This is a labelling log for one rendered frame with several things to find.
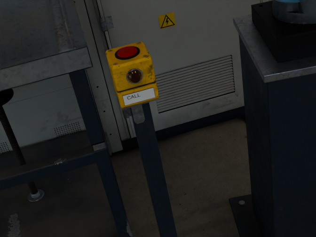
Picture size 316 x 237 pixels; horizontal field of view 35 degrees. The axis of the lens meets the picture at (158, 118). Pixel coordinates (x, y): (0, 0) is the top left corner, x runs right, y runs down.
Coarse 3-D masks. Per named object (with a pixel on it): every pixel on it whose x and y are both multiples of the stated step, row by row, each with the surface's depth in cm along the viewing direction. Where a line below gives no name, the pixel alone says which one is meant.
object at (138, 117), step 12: (132, 108) 104; (144, 108) 105; (144, 120) 107; (144, 132) 108; (144, 144) 110; (156, 144) 111; (144, 156) 112; (156, 156) 113; (144, 168) 116; (156, 168) 115; (156, 180) 116; (156, 192) 118; (156, 204) 120; (168, 204) 122; (156, 216) 124; (168, 216) 124; (168, 228) 126
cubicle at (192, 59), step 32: (96, 0) 181; (128, 0) 183; (160, 0) 186; (192, 0) 189; (224, 0) 192; (256, 0) 195; (96, 32) 189; (128, 32) 190; (160, 32) 193; (192, 32) 196; (224, 32) 200; (160, 64) 200; (192, 64) 204; (224, 64) 208; (160, 96) 209; (192, 96) 213; (224, 96) 216; (128, 128) 215; (160, 128) 217; (192, 128) 224
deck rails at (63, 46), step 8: (56, 0) 142; (56, 8) 138; (64, 8) 137; (56, 16) 133; (64, 16) 116; (56, 24) 129; (64, 24) 128; (56, 32) 125; (64, 32) 124; (56, 40) 121; (64, 40) 120; (72, 40) 120; (64, 48) 117; (72, 48) 116
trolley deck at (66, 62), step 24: (0, 0) 151; (24, 0) 148; (48, 0) 145; (72, 0) 142; (0, 24) 136; (24, 24) 133; (48, 24) 131; (72, 24) 128; (0, 48) 124; (24, 48) 121; (48, 48) 119; (0, 72) 115; (24, 72) 117; (48, 72) 118
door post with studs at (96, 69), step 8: (80, 0) 181; (80, 8) 182; (80, 16) 184; (88, 24) 186; (88, 32) 188; (88, 40) 190; (88, 48) 191; (96, 56) 194; (96, 64) 196; (96, 72) 198; (96, 80) 200; (104, 88) 202; (104, 96) 204; (104, 104) 206; (104, 112) 208; (112, 112) 209; (112, 120) 212; (112, 128) 214; (112, 136) 216; (112, 144) 218; (120, 144) 219; (112, 152) 221
